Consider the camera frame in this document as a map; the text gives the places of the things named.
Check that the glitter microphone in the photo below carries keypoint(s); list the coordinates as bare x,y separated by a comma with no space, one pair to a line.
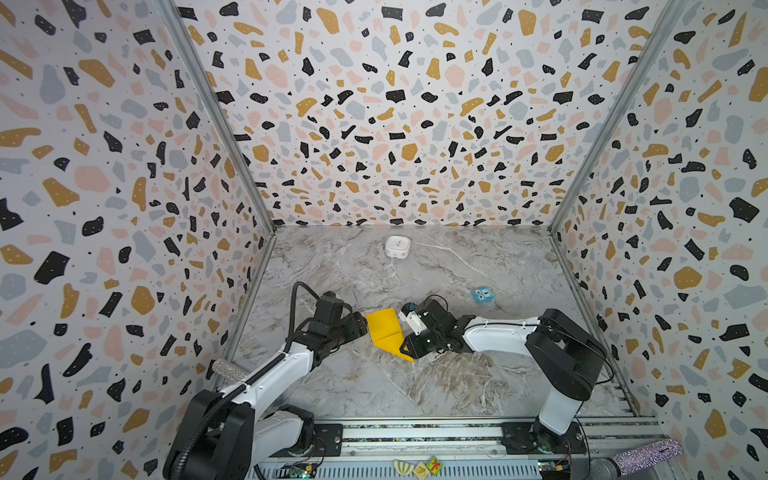
230,372
635,460

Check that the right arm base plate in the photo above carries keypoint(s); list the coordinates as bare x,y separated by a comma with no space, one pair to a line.
531,437

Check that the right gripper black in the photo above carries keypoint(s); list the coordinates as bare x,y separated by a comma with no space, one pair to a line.
422,339

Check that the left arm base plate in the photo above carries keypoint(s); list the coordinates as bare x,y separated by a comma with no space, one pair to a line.
324,440

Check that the glitter microphone left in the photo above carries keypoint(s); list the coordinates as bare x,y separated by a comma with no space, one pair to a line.
230,372

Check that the aluminium rail frame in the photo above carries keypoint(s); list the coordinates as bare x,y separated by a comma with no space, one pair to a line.
469,448

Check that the blue owl toy block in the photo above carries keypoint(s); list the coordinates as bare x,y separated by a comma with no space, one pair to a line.
483,295

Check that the yellow square paper sheet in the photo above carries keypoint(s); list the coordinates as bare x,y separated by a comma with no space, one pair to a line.
386,332

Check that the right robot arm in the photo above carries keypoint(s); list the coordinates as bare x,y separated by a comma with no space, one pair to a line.
570,358

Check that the colourful stickers on rail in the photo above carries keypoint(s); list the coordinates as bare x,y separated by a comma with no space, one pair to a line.
421,470

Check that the glitter microphone right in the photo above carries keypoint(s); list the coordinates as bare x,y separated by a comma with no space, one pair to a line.
635,460

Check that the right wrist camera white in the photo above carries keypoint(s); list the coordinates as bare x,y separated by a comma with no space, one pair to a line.
409,315

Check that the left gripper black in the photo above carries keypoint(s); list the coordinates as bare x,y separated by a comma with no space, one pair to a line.
354,327

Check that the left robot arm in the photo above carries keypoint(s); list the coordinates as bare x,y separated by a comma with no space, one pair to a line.
225,434

